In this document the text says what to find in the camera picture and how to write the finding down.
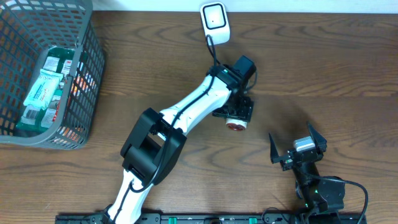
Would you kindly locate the green lid seasoning jar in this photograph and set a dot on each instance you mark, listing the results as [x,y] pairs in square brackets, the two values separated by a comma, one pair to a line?
[236,124]

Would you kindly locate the white toilet wipes pack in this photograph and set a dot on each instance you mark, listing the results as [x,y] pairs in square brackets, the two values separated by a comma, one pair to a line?
[43,89]

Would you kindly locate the red snack packet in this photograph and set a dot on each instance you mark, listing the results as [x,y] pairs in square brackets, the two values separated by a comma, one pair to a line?
[77,119]

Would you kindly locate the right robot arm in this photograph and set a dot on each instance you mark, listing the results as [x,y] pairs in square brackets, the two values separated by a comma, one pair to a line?
[321,194]

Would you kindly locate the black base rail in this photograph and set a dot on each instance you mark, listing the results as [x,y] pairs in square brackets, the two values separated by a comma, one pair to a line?
[156,218]

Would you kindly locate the white barcode scanner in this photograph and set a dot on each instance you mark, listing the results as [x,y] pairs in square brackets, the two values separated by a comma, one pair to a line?
[215,22]

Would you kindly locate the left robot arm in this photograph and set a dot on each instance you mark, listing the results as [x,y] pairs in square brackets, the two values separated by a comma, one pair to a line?
[154,145]

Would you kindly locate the grey plastic mesh basket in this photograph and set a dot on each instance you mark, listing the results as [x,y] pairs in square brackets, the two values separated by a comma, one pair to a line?
[29,29]

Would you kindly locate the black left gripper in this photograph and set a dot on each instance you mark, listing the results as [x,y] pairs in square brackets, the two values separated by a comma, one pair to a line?
[244,114]

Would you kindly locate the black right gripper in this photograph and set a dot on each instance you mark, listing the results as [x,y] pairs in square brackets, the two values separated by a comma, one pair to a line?
[286,163]

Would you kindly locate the green 3M flat package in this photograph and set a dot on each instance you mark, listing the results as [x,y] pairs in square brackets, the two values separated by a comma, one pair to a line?
[35,119]

